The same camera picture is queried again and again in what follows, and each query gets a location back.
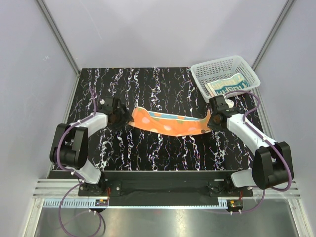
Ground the rabbit print towel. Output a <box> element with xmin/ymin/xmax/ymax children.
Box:
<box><xmin>205</xmin><ymin>73</ymin><xmax>250</xmax><ymax>97</ymax></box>

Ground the orange dotted checkered towel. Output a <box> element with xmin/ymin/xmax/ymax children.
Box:
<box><xmin>129</xmin><ymin>107</ymin><xmax>211</xmax><ymax>137</ymax></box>

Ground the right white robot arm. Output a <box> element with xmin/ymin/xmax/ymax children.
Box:
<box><xmin>207</xmin><ymin>95</ymin><xmax>294</xmax><ymax>196</ymax></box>

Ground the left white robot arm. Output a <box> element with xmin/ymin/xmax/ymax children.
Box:
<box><xmin>49</xmin><ymin>97</ymin><xmax>133</xmax><ymax>196</ymax></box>

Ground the white plastic mesh basket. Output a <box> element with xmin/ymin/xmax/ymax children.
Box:
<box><xmin>190</xmin><ymin>56</ymin><xmax>260</xmax><ymax>103</ymax></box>

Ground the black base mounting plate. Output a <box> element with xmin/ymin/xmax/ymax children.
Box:
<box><xmin>79</xmin><ymin>171</ymin><xmax>253</xmax><ymax>198</ymax></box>

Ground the aluminium frame rail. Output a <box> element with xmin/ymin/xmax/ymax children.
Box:
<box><xmin>33</xmin><ymin>179</ymin><xmax>300</xmax><ymax>211</ymax></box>

